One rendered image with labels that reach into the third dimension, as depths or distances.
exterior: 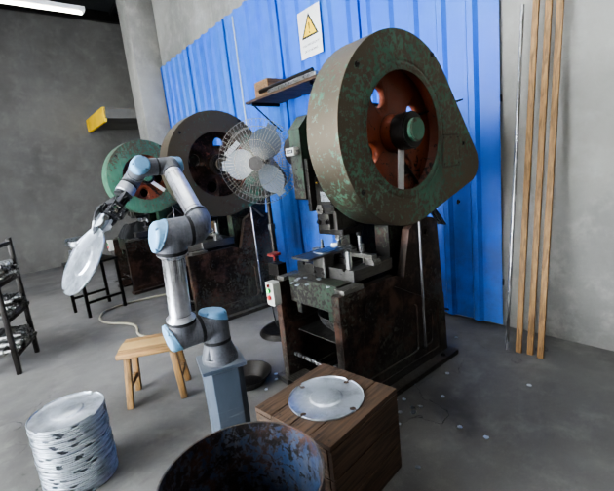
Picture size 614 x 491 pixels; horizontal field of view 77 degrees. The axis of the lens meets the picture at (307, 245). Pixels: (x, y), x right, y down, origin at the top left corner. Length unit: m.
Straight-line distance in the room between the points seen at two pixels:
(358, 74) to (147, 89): 5.66
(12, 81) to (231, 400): 7.29
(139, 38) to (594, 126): 6.20
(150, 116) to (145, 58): 0.87
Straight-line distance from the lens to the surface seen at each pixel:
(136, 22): 7.32
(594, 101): 2.70
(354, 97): 1.58
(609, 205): 2.70
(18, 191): 8.15
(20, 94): 8.35
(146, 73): 7.11
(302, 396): 1.63
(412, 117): 1.78
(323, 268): 2.03
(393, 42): 1.82
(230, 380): 1.76
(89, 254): 1.77
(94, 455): 2.04
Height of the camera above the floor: 1.21
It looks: 11 degrees down
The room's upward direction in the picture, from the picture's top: 6 degrees counter-clockwise
